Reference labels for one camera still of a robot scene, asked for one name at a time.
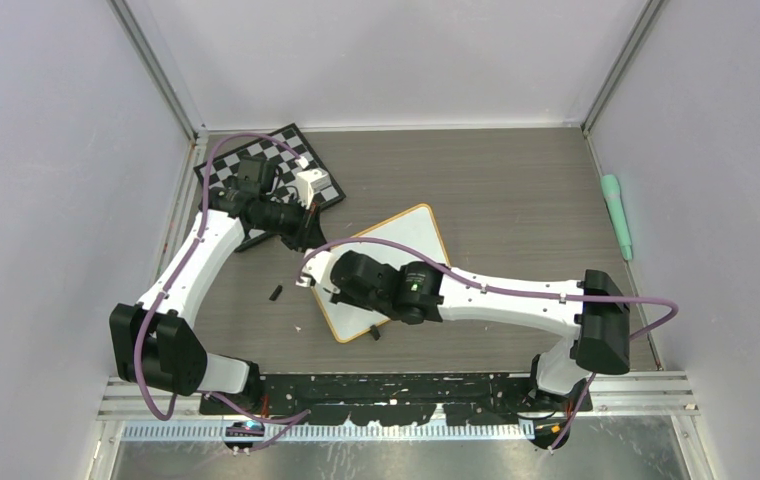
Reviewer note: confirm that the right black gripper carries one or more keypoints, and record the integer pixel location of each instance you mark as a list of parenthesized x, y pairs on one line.
[(346, 296)]

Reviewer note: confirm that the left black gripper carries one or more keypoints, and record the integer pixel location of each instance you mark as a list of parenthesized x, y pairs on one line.
[(309, 230)]

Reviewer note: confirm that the black marker cap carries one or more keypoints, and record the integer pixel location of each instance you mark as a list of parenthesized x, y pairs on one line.
[(276, 293)]

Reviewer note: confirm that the yellow framed whiteboard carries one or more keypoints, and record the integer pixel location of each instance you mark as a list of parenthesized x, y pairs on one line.
[(416, 228)]

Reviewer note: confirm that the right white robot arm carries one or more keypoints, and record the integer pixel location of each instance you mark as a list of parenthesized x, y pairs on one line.
[(590, 322)]

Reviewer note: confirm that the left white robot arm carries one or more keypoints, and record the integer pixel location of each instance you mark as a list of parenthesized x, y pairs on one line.
[(153, 339)]

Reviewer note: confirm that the black whiteboard foot left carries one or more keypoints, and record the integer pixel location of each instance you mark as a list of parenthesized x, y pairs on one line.
[(374, 332)]

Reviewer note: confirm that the black white checkerboard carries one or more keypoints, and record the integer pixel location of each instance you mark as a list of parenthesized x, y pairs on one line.
[(290, 143)]

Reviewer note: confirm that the mint green microphone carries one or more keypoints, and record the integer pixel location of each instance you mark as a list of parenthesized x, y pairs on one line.
[(612, 195)]

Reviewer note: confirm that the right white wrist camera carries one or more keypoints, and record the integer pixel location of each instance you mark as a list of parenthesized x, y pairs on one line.
[(317, 269)]

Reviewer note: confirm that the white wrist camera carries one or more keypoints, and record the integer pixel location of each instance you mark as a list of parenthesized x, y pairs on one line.
[(309, 183), (317, 269)]

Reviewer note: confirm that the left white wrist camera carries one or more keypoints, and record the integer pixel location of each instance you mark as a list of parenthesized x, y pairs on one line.
[(309, 183)]

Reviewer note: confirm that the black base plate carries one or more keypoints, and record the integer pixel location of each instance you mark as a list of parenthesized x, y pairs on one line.
[(463, 399)]

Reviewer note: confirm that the aluminium frame rail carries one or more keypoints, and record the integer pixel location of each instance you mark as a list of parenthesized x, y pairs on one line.
[(648, 395)]

